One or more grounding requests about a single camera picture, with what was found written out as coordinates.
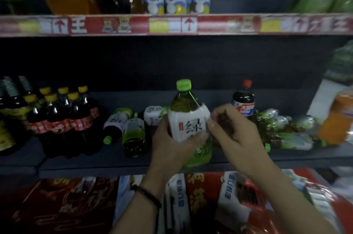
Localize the person's right hand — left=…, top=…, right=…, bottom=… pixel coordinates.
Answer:
left=207, top=103, right=273, bottom=178

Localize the person's left hand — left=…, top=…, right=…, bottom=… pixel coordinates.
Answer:
left=143, top=115, right=209, bottom=191

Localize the large green tea bottle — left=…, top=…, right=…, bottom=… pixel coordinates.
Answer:
left=167, top=78, right=213, bottom=168

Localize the pile of green tea bottles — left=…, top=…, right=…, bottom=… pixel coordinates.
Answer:
left=122, top=105, right=327, bottom=159

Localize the green-cap tea bottle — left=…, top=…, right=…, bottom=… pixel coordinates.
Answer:
left=103, top=107, right=133, bottom=145

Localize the dark grey metal shelf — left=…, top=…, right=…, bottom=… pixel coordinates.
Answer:
left=0, top=0, right=353, bottom=234

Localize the cluster of small cola bottles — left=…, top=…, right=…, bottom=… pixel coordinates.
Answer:
left=23, top=85, right=103, bottom=159

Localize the person's right forearm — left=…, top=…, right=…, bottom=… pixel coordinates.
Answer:
left=248, top=159, right=340, bottom=234

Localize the red shelf price strip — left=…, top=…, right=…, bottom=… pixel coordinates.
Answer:
left=0, top=13, right=353, bottom=37

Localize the stack of white blue packets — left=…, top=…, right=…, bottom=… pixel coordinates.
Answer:
left=113, top=174, right=191, bottom=234

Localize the red gold-flower packet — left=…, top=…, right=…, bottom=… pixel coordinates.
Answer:
left=185, top=172, right=224, bottom=215

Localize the crumpled white blue packet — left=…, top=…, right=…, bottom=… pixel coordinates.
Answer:
left=216, top=172, right=265, bottom=226

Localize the white striped pack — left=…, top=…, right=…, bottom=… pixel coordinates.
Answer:
left=304, top=184, right=345, bottom=231

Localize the stack of drink bottle packs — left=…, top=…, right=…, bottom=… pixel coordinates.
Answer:
left=325, top=41, right=353, bottom=85

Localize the cluster of checked-neck sauce bottles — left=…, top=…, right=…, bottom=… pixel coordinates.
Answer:
left=0, top=76, right=36, bottom=157

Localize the dark beaded bracelet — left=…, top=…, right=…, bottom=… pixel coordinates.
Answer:
left=130, top=184, right=163, bottom=209

